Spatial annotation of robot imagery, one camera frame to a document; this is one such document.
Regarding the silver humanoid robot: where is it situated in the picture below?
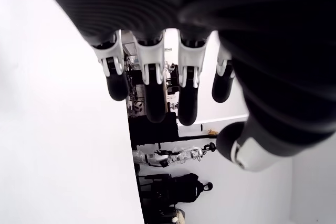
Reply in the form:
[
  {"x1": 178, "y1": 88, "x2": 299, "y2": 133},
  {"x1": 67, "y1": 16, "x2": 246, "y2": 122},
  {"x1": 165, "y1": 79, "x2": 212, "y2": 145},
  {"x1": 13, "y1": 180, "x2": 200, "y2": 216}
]
[{"x1": 132, "y1": 142, "x2": 217, "y2": 168}]

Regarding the robot left hand black silver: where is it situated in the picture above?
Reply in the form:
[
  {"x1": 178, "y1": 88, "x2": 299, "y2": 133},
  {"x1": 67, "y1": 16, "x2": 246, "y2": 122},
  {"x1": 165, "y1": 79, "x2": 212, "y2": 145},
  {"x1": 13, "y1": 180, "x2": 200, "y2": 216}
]
[{"x1": 31, "y1": 0, "x2": 336, "y2": 173}]

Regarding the black gantry bar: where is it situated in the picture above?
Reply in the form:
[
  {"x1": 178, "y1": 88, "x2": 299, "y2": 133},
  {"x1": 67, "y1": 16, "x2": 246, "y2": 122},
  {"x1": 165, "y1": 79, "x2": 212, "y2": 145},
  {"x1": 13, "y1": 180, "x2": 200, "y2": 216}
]
[{"x1": 136, "y1": 133, "x2": 218, "y2": 146}]

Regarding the beige shoe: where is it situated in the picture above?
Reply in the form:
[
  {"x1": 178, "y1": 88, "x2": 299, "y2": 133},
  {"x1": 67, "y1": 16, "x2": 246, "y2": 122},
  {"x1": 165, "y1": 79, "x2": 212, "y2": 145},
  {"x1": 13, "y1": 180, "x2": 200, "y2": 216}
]
[{"x1": 172, "y1": 207, "x2": 187, "y2": 224}]

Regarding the black cabinet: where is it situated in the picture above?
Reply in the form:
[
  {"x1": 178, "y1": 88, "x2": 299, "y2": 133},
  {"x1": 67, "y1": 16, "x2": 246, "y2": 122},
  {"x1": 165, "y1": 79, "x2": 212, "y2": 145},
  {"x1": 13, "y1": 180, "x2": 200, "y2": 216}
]
[{"x1": 128, "y1": 111, "x2": 180, "y2": 145}]

